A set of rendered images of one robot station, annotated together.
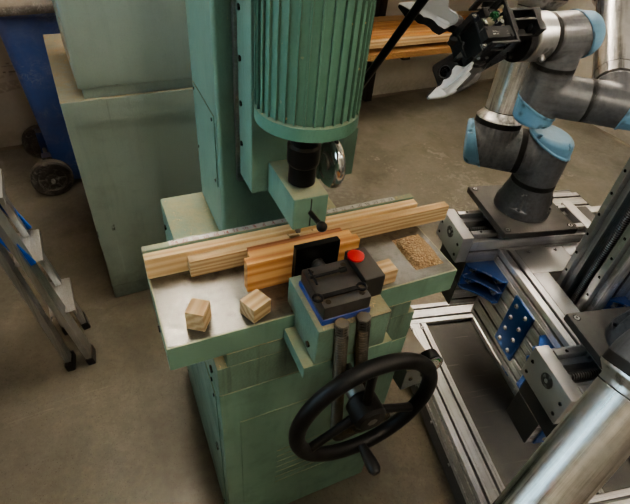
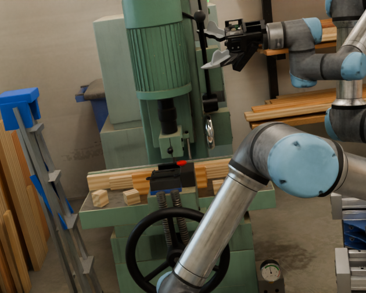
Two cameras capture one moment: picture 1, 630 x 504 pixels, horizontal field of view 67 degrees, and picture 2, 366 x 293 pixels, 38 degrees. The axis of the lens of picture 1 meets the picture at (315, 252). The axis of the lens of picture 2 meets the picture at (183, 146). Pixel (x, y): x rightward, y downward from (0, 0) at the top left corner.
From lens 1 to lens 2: 108 cm
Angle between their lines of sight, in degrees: 37
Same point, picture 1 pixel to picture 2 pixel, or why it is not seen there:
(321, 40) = (146, 48)
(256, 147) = (152, 117)
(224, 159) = (146, 132)
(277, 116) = (139, 89)
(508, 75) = not seen: hidden behind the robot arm
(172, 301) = not seen: hidden behind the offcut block
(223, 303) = (118, 199)
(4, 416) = not seen: outside the picture
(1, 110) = (96, 168)
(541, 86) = (292, 61)
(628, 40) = (358, 30)
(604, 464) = (217, 211)
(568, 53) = (296, 40)
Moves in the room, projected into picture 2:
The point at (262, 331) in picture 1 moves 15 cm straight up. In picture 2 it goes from (133, 212) to (125, 165)
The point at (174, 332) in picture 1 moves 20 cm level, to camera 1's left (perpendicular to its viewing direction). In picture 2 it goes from (86, 207) to (39, 202)
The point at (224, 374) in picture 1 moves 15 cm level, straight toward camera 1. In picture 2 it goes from (115, 243) to (96, 268)
